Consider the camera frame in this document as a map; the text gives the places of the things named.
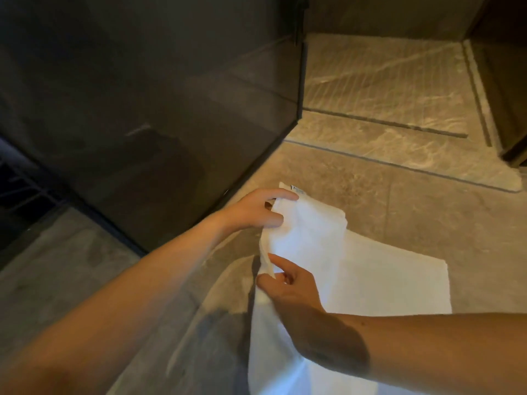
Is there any person's left hand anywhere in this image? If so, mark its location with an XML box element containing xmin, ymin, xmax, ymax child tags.
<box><xmin>214</xmin><ymin>188</ymin><xmax>300</xmax><ymax>238</ymax></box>

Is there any dark patterned glass panel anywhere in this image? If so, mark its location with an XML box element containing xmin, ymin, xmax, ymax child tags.
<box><xmin>0</xmin><ymin>137</ymin><xmax>69</xmax><ymax>264</ymax></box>

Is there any person's right hand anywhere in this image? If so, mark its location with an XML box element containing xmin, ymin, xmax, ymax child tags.
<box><xmin>256</xmin><ymin>252</ymin><xmax>329</xmax><ymax>322</ymax></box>

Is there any linear shower drain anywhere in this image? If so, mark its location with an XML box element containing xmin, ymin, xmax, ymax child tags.
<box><xmin>302</xmin><ymin>105</ymin><xmax>469</xmax><ymax>139</ymax></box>

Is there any thin white towel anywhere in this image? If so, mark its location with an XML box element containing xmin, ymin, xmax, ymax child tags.
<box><xmin>246</xmin><ymin>181</ymin><xmax>453</xmax><ymax>395</ymax></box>

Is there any dark glass shower door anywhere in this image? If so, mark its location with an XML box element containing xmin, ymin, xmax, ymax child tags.
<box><xmin>0</xmin><ymin>0</ymin><xmax>310</xmax><ymax>256</ymax></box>

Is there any fixed dark glass panel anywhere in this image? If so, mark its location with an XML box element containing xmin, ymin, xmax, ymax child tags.
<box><xmin>465</xmin><ymin>0</ymin><xmax>527</xmax><ymax>168</ymax></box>

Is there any person's right forearm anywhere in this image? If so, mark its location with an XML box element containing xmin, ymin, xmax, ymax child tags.
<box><xmin>279</xmin><ymin>310</ymin><xmax>527</xmax><ymax>395</ymax></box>

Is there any person's left forearm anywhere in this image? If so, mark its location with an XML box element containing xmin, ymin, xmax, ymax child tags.
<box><xmin>0</xmin><ymin>213</ymin><xmax>233</xmax><ymax>395</ymax></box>

